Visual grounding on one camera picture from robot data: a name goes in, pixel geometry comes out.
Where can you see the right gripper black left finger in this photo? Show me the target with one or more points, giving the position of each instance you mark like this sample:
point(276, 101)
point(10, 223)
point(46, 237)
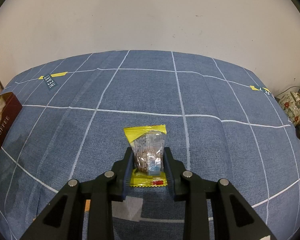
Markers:
point(63, 216)

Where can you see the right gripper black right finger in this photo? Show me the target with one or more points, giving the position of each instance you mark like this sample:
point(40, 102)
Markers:
point(233, 217)

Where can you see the yellow edged clear snack packet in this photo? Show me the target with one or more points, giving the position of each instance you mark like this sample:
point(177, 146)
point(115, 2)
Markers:
point(147, 143)

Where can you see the orange white tape marker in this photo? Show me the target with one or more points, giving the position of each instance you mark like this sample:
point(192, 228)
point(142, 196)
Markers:
point(130, 209)

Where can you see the blue grid tablecloth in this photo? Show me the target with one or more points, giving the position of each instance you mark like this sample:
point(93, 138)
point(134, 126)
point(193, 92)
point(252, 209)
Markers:
point(216, 125)

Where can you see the red gold toffee tin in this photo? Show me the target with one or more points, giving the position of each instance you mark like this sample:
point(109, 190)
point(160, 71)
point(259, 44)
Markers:
point(10, 107)

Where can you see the clutter pile beside table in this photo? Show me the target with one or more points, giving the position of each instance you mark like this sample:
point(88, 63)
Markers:
point(290, 103)

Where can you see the yellow label tape right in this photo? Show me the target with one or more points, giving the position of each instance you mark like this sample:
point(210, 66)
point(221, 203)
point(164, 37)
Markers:
point(262, 89)

